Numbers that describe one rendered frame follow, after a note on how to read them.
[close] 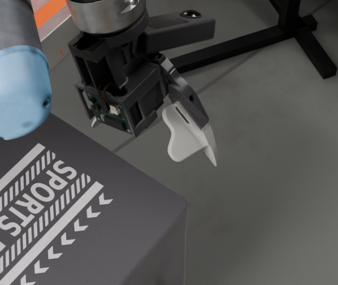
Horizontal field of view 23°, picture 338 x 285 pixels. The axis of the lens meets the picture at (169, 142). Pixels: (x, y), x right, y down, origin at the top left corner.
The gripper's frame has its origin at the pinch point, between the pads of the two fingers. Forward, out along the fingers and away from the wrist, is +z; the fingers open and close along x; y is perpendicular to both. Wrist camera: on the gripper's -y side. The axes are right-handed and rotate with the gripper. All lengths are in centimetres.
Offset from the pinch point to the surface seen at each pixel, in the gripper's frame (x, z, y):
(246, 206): -72, 134, -80
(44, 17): -28.0, -4.9, -8.3
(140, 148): -112, 122, -77
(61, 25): -15.2, -11.8, -2.0
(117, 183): -40, 44, -17
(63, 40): -14.8, -10.1, -1.1
